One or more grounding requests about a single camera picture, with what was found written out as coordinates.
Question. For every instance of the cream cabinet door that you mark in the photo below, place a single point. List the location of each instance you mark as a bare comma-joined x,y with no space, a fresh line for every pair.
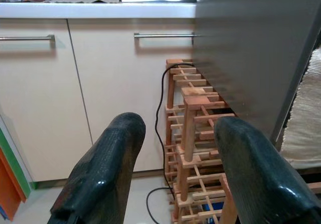
37,96
120,83

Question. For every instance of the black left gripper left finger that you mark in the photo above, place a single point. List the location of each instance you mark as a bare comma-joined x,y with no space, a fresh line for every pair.
105,163

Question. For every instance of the silver fridge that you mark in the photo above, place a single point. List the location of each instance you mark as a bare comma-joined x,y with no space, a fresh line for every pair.
250,45

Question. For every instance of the cream woven cloth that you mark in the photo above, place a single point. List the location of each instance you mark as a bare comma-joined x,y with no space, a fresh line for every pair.
304,108

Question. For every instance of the wooden wine rack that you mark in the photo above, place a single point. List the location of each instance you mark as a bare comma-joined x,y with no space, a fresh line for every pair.
190,123

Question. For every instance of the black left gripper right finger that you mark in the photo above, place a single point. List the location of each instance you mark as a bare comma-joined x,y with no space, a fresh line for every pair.
255,173

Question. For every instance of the orange board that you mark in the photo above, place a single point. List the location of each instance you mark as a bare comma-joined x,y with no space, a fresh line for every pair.
8,183

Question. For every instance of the green board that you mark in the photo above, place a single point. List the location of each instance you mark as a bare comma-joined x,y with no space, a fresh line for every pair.
15,158

